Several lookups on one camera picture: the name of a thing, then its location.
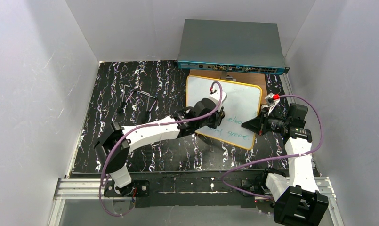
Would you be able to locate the yellow framed whiteboard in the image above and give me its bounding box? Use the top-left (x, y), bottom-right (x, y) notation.
top-left (186, 75), bottom-right (262, 150)

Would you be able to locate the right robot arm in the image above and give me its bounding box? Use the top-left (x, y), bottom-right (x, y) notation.
top-left (242, 104), bottom-right (329, 226)

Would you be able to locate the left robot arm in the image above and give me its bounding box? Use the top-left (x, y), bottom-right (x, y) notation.
top-left (94, 93), bottom-right (226, 188)

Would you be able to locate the brown wooden board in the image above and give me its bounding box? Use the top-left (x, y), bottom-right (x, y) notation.
top-left (189, 69), bottom-right (269, 104)

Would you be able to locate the black marble pattern mat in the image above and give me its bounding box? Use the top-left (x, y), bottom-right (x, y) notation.
top-left (70, 60), bottom-right (286, 178)

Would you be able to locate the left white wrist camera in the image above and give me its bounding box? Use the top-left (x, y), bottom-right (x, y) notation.
top-left (209, 90), bottom-right (227, 105)

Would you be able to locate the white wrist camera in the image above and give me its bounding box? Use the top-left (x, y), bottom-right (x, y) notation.
top-left (209, 90), bottom-right (227, 105)
top-left (262, 93), bottom-right (280, 115)

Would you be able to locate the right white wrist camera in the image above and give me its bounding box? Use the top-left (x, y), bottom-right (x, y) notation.
top-left (262, 93), bottom-right (280, 115)

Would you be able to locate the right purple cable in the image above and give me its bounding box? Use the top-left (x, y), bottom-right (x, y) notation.
top-left (220, 94), bottom-right (323, 200)

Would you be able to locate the purple cable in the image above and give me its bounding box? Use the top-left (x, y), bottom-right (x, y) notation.
top-left (220, 94), bottom-right (323, 200)
top-left (98, 81), bottom-right (223, 218)

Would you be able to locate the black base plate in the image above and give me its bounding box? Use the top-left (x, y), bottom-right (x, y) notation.
top-left (103, 169), bottom-right (290, 208)

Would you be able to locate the teal network switch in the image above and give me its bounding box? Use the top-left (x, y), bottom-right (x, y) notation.
top-left (177, 19), bottom-right (289, 75)

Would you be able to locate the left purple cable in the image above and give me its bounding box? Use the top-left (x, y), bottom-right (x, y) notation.
top-left (98, 81), bottom-right (223, 218)

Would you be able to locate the aluminium frame rail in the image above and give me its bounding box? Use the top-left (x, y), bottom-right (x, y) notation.
top-left (48, 177), bottom-right (344, 226)

